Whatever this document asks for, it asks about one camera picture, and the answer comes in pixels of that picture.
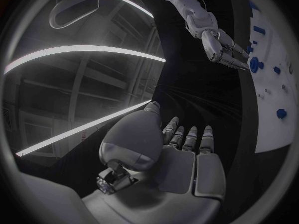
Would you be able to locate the blue long cylinder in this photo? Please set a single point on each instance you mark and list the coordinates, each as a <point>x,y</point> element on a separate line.
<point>259,30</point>

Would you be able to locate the blue block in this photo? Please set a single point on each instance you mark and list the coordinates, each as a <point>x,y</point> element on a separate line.
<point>250,49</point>

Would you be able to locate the white task board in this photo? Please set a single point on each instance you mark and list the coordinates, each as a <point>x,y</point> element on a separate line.
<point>273,97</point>

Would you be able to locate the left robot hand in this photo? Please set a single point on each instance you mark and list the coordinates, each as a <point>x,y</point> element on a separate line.
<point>172,168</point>

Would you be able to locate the blue gear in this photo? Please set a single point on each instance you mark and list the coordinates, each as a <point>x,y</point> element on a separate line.
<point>254,64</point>

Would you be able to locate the blue plug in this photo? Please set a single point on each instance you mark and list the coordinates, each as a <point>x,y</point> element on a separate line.
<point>281,113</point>

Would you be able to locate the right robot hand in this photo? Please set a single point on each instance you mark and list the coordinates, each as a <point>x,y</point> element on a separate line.
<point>213,44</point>

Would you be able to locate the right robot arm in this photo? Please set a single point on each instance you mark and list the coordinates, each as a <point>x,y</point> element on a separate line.
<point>201,20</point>

